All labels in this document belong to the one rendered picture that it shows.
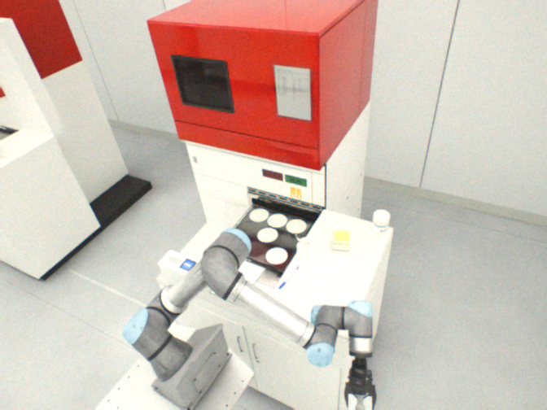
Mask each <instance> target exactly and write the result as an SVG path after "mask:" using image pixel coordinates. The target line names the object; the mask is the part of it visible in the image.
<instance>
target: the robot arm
mask: <svg viewBox="0 0 547 410"><path fill-rule="evenodd" d="M250 250H251V243H250V239H249V237H248V236H247V235H246V234H245V233H243V232H242V231H240V230H238V229H226V230H225V231H224V232H222V233H221V234H220V236H219V237H217V238H216V239H215V241H214V242H213V243H212V244H211V245H210V246H209V247H208V248H207V249H205V250H204V251H203V256H202V259H201V260H200V261H199V262H198V263H197V264H196V265H195V266H194V267H193V268H192V269H191V270H190V271H188V272H187V273H186V274H185V275H184V276H183V278H181V279H180V280H179V281H177V282H176V283H175V284H174V285H168V286H165V287H164V288H162V290H161V291H160V292H159V293H158V294H156V296H155V297H154V298H153V300H152V301H151V302H150V303H149V304H148V305H147V307H146V308H144V307H141V308H140V309H138V310H137V311H136V312H135V314H134V315H133V316H132V317H131V318H130V319H129V321H128V322H127V323H126V325H125V327H124V329H123V337H124V339H125V340H126V341H127V342H128V344H130V345H131V346H132V347H134V348H135V349H136V351H138V352H139V353H140V354H141V355H142V356H143V357H144V358H146V359H147V360H148V361H149V362H150V364H151V367H152V368H153V370H154V372H155V375H156V377H157V378H159V379H160V380H161V381H162V382H165V381H167V380H168V379H170V378H171V377H172V376H173V375H174V374H175V373H176V372H177V371H178V370H179V368H180V367H182V366H183V365H184V363H185V362H186V361H187V359H188V358H189V356H190V354H191V352H192V346H191V345H190V344H189V343H188V342H184V341H182V340H180V339H178V338H177V337H175V336H173V335H172V334H171V333H170V332H168V328H170V327H171V324H172V323H173V322H174V321H175V320H176V319H177V318H178V317H179V316H180V315H181V314H183V312H184V311H185V310H186V309H187V308H188V306H189V302H190V301H191V300H192V299H193V298H195V297H196V296H197V295H198V294H199V293H201V292H202V291H203V290H204V288H207V287H208V286H209V287H210V288H211V291H212V292H213V293H215V294H216V295H217V296H218V297H221V298H222V299H224V300H225V301H229V300H232V301H234V303H236V304H237V305H239V306H240V307H241V308H244V309H245V310H247V311H248V312H250V313H251V314H252V315H253V316H254V317H257V318H258V319H260V320H261V321H263V322H264V323H266V324H267V325H270V327H272V328H273V329H275V330H277V331H278V332H279V333H280V334H283V335H285V336H286V337H288V339H290V340H291V341H292V342H295V343H296V344H298V345H300V346H301V347H303V348H304V349H306V350H307V358H308V360H309V361H310V364H312V365H314V366H317V367H326V366H327V365H329V364H330V362H331V361H332V358H333V355H334V353H335V344H336V339H337V335H338V331H339V330H348V337H349V339H347V342H349V344H348V348H349V355H350V356H354V360H352V366H351V368H350V369H349V371H348V379H349V380H348V382H345V384H346V386H345V390H344V397H345V401H346V404H347V407H348V410H357V409H356V405H357V399H358V398H357V396H356V395H365V397H364V398H363V405H364V407H365V410H374V406H375V403H376V391H375V385H373V384H372V381H373V378H372V370H370V369H368V366H366V358H370V357H372V351H373V311H372V304H371V303H370V302H365V300H349V302H348V306H346V307H345V306H331V305H325V304H324V305H314V306H313V307H312V310H311V317H310V319H311V322H310V321H308V320H306V319H304V318H303V317H302V316H300V315H298V313H297V312H295V311H292V310H291V309H290V308H288V307H287V306H285V305H284V304H282V303H280V302H279V301H278V300H276V299H275V298H274V297H272V296H271V295H269V294H266V293H265V292H264V291H263V290H261V288H259V287H258V286H254V285H253V284H252V283H251V282H249V281H247V280H246V279H245V275H244V273H241V272H240V271H239V268H240V266H241V265H242V262H244V260H245V259H246V258H247V257H248V256H249V253H250ZM366 393H368V394H366Z"/></svg>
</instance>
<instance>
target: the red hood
mask: <svg viewBox="0 0 547 410"><path fill-rule="evenodd" d="M377 10H378V0H192V1H189V2H187V3H184V4H181V5H180V6H177V7H176V8H174V9H172V10H169V11H166V12H164V13H162V14H160V15H156V16H154V17H151V18H150V19H148V20H147V24H148V25H147V26H148V28H149V33H150V36H151V41H152V45H153V48H154V52H155V57H156V61H157V63H158V64H159V67H160V73H161V76H162V79H163V83H164V88H165V93H166V95H167V99H168V104H169V105H170V108H171V111H172V114H173V120H174V124H175V126H176V130H177V135H178V138H179V139H182V140H186V141H187V142H194V143H198V144H201V145H205V146H213V147H216V148H221V149H225V150H232V151H236V152H239V154H245V155H250V156H255V157H259V158H263V159H270V160H274V161H278V162H283V163H286V164H294V166H297V167H302V168H308V169H312V170H316V171H321V170H322V168H323V166H324V164H325V163H326V161H327V160H328V159H329V158H330V156H332V154H333V152H334V150H335V149H336V147H337V146H338V144H339V143H340V142H341V140H342V138H344V136H345V135H346V134H347V132H348V130H349V129H350V127H351V126H352V124H353V123H354V121H356V120H357V118H358V117H359V115H360V114H361V112H362V111H363V109H364V108H365V106H366V105H368V102H369V101H370V91H371V81H372V71H373V60H374V40H375V29H376V20H377Z"/></svg>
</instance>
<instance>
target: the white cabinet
mask: <svg viewBox="0 0 547 410"><path fill-rule="evenodd" d="M388 257H389V253H388V255H387V258H386V261H385V263H384V266H383V270H382V272H381V274H379V279H378V281H377V283H376V286H375V288H374V292H373V295H372V296H371V299H370V303H371V304H372V311H373V341H374V336H375V335H376V330H377V324H378V319H379V309H381V304H382V299H383V288H384V283H385V278H386V272H387V262H388ZM175 321H176V324H177V325H180V326H184V327H188V328H192V329H203V328H206V327H210V325H216V324H220V323H222V324H223V328H222V329H223V332H224V335H225V340H226V343H227V346H228V348H229V349H230V350H232V352H233V353H235V354H236V355H237V356H238V357H239V358H240V359H241V360H242V361H244V362H245V364H246V365H247V366H248V367H249V368H250V369H251V370H252V371H253V372H254V373H255V374H254V377H253V378H252V380H251V381H250V383H249V384H248V385H249V386H251V387H252V388H253V389H255V390H258V391H260V392H262V393H264V394H266V395H269V396H271V397H273V398H275V399H276V400H277V401H279V402H282V403H284V404H286V405H288V406H290V407H292V408H295V409H297V410H348V407H347V404H346V401H345V397H344V390H345V386H346V384H345V382H348V380H349V379H348V371H349V369H350V368H351V366H352V360H354V356H350V355H349V354H348V358H347V359H346V358H343V357H341V356H339V355H336V354H334V355H333V358H332V361H331V362H330V364H329V365H327V366H326V367H317V366H314V365H312V364H310V361H309V360H308V358H307V350H306V349H304V348H303V347H301V346H300V345H298V344H296V343H295V342H292V341H291V340H290V339H288V337H286V336H285V335H283V334H280V333H279V332H278V331H277V330H275V329H273V328H272V327H270V325H263V324H261V323H259V322H257V321H253V320H251V319H248V318H246V317H245V316H240V315H239V314H238V313H236V312H233V311H230V310H228V309H226V308H223V307H221V306H217V305H216V304H213V303H210V302H208V301H207V300H205V299H201V298H200V297H198V296H196V297H195V298H193V299H192V300H191V301H190V302H189V306H188V308H187V309H186V310H185V311H184V312H183V314H181V315H180V316H179V317H178V318H177V319H176V320H175Z"/></svg>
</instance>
